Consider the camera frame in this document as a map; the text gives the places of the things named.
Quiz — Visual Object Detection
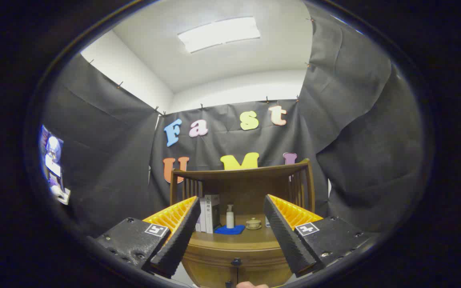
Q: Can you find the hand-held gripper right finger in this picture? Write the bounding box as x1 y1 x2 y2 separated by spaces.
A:
263 194 379 278

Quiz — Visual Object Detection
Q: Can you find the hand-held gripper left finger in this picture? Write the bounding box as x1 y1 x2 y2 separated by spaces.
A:
94 195 202 279

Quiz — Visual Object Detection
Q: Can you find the wooden countertop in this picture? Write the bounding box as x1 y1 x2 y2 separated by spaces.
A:
188 214 284 252

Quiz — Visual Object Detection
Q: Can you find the wooden cabinet door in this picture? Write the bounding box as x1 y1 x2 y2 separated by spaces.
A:
237 266 292 288
190 266 238 288

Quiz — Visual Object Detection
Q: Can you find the wooden cabinet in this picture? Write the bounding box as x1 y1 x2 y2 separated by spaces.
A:
169 158 316 288

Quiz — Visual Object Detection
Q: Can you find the grey portrait cover book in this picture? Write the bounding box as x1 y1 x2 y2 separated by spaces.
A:
204 195 220 234

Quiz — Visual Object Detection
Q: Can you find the blue folded cloth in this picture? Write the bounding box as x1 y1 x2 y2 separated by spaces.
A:
214 224 246 235

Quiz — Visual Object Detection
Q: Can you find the bright display screen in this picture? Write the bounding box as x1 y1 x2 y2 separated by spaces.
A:
40 125 71 205

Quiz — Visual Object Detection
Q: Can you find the ceiling light panel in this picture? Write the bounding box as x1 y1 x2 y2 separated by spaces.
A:
177 16 261 54

